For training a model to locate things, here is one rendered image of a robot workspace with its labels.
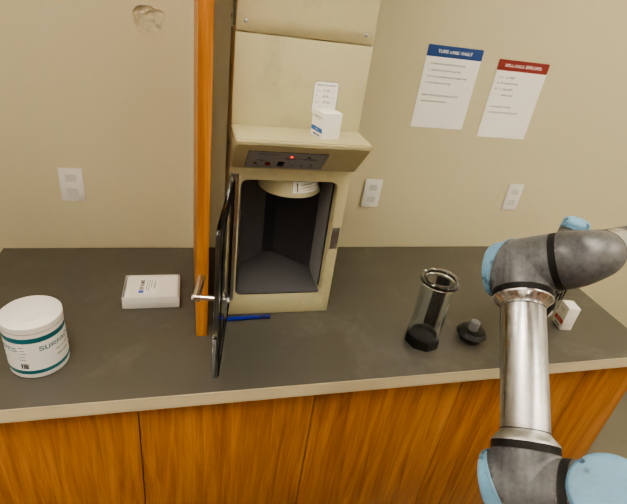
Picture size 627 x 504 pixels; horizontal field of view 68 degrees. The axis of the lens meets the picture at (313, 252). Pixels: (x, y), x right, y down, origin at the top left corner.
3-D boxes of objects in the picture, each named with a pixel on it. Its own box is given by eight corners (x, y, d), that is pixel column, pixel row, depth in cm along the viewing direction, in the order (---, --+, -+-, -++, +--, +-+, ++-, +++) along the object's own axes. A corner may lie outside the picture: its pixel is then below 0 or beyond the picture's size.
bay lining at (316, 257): (228, 250, 156) (232, 147, 139) (303, 250, 163) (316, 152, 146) (234, 293, 136) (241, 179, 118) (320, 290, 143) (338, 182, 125)
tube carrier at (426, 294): (424, 322, 146) (442, 264, 136) (447, 344, 138) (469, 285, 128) (397, 330, 141) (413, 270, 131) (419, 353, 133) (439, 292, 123)
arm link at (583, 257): (617, 222, 82) (642, 214, 120) (550, 233, 89) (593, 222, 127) (630, 287, 82) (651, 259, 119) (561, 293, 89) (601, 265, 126)
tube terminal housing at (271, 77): (217, 269, 159) (225, 19, 121) (309, 267, 168) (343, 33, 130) (222, 314, 139) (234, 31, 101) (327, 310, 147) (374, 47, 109)
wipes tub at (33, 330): (18, 343, 119) (6, 295, 111) (75, 340, 122) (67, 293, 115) (1, 381, 108) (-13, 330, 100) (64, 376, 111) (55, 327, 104)
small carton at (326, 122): (310, 133, 112) (313, 108, 109) (327, 132, 115) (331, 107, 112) (320, 139, 108) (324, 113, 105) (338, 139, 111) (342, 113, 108)
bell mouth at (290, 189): (254, 172, 138) (255, 155, 135) (312, 175, 143) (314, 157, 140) (262, 197, 124) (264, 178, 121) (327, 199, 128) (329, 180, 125)
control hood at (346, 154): (228, 163, 115) (230, 123, 111) (352, 169, 124) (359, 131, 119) (232, 181, 106) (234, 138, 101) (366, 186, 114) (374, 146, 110)
